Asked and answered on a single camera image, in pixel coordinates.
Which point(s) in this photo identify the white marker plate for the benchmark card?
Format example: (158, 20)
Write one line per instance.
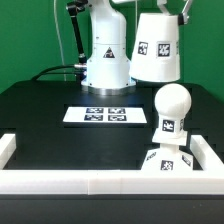
(130, 115)

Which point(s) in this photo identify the white lamp base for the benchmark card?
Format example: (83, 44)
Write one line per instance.
(168, 156)

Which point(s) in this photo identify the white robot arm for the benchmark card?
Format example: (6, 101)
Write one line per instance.
(108, 67)

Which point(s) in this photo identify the white lamp bulb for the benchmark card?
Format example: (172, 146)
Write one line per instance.
(172, 102)

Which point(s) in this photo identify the white U-shaped wall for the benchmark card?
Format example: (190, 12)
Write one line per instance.
(209, 180)

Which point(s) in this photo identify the white lamp shade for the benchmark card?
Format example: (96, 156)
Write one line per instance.
(155, 56)

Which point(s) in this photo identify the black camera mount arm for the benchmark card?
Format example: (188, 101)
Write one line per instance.
(74, 8)

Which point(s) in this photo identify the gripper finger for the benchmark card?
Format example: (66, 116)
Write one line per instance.
(162, 6)
(183, 17)

